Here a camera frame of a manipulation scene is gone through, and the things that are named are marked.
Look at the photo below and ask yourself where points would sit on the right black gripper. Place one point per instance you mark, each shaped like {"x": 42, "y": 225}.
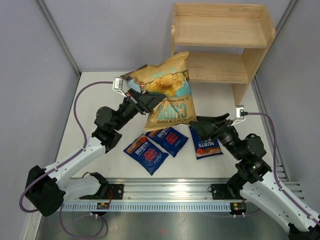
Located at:
{"x": 211, "y": 127}

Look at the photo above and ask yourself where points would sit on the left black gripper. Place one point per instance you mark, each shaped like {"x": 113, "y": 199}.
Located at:
{"x": 151, "y": 100}

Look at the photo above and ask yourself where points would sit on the light blue cassava chips bag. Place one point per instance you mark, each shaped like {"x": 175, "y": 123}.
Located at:
{"x": 132, "y": 83}

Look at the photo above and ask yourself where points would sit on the large yellow kettle chips bag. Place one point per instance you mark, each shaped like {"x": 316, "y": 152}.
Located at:
{"x": 171, "y": 78}

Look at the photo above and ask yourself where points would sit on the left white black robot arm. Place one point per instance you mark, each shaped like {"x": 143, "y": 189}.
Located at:
{"x": 50, "y": 187}

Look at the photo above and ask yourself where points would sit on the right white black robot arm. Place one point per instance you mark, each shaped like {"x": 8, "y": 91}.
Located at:
{"x": 256, "y": 181}

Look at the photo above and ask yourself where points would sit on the blue Burts chips bag right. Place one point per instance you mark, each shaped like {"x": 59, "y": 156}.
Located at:
{"x": 204, "y": 148}

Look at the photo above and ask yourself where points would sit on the blue burts chips bag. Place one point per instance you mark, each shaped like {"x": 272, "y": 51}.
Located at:
{"x": 169, "y": 139}
{"x": 204, "y": 148}
{"x": 146, "y": 154}

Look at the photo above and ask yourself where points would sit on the blue Burts chips bag middle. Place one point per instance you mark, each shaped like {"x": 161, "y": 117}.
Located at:
{"x": 169, "y": 139}

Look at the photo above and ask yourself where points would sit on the blue Burts chips bag left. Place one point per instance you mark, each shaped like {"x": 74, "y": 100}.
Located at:
{"x": 146, "y": 154}

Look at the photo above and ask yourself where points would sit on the wooden two-tier shelf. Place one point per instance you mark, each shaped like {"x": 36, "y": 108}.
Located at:
{"x": 223, "y": 25}

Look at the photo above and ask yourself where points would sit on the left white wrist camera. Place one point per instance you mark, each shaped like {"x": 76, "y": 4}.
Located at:
{"x": 120, "y": 86}

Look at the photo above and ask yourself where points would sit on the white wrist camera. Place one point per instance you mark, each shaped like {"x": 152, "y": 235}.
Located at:
{"x": 120, "y": 86}
{"x": 240, "y": 115}

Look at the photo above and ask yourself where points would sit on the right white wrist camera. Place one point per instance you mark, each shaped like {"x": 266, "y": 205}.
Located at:
{"x": 240, "y": 115}

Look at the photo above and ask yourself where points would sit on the right aluminium frame post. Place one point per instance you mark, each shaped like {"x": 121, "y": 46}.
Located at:
{"x": 279, "y": 27}

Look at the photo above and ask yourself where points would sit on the aluminium frame post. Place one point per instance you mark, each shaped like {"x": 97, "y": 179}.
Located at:
{"x": 41, "y": 4}
{"x": 279, "y": 27}

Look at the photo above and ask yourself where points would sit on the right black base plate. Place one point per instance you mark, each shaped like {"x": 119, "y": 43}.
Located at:
{"x": 220, "y": 191}

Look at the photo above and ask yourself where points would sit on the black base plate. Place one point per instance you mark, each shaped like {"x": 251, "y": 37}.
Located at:
{"x": 115, "y": 192}
{"x": 220, "y": 191}

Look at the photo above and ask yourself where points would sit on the white slotted cable duct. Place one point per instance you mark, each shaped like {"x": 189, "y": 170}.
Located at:
{"x": 147, "y": 207}

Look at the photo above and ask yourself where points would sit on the aluminium mounting rail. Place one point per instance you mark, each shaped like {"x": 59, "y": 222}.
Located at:
{"x": 165, "y": 190}

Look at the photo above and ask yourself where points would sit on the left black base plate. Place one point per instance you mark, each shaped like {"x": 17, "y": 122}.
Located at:
{"x": 115, "y": 192}

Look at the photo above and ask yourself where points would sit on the left aluminium frame post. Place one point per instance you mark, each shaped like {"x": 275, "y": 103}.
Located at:
{"x": 41, "y": 4}

